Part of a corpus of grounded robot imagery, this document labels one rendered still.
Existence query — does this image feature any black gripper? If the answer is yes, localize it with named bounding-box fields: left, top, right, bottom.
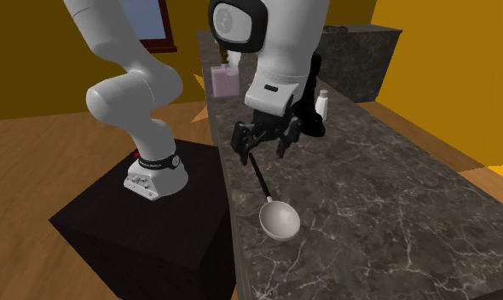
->
left=229, top=107, right=302, bottom=166

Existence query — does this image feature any black tall curved object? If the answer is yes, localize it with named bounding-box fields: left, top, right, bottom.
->
left=298, top=53, right=327, bottom=139

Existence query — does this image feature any small white bottle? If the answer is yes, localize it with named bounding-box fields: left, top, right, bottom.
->
left=315, top=89, right=330, bottom=123

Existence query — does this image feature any pink soap dispenser bottle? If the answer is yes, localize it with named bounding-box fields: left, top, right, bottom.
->
left=210, top=45, right=241, bottom=99

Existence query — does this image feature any dark marble cabinet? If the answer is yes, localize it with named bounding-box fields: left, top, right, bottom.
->
left=316, top=24, right=403, bottom=105

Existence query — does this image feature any dark robot stand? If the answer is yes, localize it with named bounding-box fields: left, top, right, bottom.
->
left=48, top=139, right=239, bottom=300

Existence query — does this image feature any grey ladle with black handle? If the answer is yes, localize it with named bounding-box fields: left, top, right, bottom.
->
left=246, top=152, right=302, bottom=242

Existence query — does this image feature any window with dark red frame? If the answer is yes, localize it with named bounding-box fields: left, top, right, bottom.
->
left=126, top=0, right=178, bottom=55

